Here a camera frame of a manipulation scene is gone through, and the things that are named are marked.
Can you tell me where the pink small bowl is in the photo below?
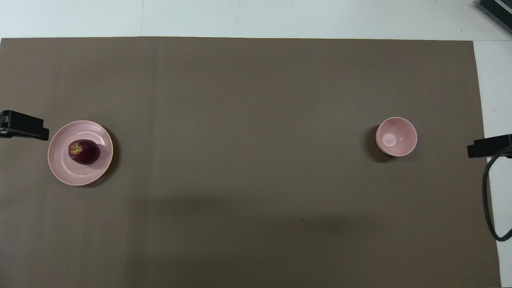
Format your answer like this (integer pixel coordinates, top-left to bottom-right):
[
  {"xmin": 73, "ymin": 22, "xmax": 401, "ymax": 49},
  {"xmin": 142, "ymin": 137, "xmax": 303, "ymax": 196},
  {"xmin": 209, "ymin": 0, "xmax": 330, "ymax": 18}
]
[{"xmin": 376, "ymin": 117, "xmax": 418, "ymax": 157}]

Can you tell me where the brown table mat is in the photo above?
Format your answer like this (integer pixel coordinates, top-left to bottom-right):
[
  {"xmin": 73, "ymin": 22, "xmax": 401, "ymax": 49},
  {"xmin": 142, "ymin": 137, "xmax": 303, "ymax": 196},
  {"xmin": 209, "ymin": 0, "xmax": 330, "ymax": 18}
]
[{"xmin": 0, "ymin": 37, "xmax": 502, "ymax": 288}]

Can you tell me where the dark red apple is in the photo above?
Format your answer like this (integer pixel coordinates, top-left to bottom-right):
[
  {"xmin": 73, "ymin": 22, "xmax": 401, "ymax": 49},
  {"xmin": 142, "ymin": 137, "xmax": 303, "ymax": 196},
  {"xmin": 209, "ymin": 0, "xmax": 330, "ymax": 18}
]
[{"xmin": 68, "ymin": 139, "xmax": 101, "ymax": 165}]

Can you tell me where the pink round plate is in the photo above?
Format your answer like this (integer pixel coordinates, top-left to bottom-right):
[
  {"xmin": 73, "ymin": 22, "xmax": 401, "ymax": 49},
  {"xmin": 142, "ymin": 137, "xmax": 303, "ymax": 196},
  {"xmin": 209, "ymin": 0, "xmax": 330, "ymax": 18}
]
[{"xmin": 48, "ymin": 120, "xmax": 114, "ymax": 186}]

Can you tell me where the grey ridged device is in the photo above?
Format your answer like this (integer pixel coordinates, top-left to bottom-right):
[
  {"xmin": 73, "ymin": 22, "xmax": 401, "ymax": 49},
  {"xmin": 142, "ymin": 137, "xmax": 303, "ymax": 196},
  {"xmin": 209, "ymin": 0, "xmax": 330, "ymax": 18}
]
[{"xmin": 476, "ymin": 0, "xmax": 512, "ymax": 34}]

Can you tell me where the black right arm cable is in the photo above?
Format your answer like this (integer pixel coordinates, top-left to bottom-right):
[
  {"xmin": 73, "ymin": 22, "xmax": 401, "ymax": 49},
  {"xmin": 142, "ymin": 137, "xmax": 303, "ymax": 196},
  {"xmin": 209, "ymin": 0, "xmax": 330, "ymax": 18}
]
[{"xmin": 482, "ymin": 146, "xmax": 512, "ymax": 242}]

